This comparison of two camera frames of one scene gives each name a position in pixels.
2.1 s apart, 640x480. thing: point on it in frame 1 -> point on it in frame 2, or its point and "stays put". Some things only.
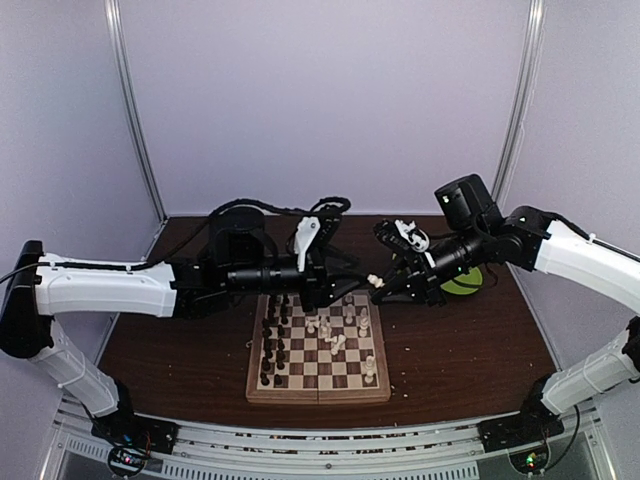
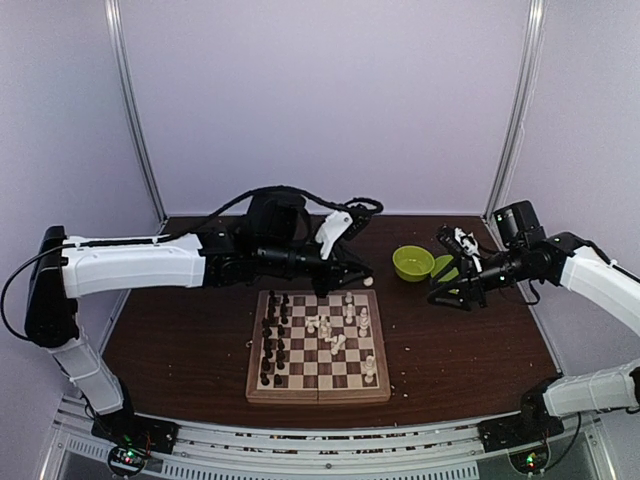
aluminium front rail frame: [257, 451] stays put
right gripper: [427, 284] -> [472, 288]
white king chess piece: [370, 366] stays put
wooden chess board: [333, 355] stays put
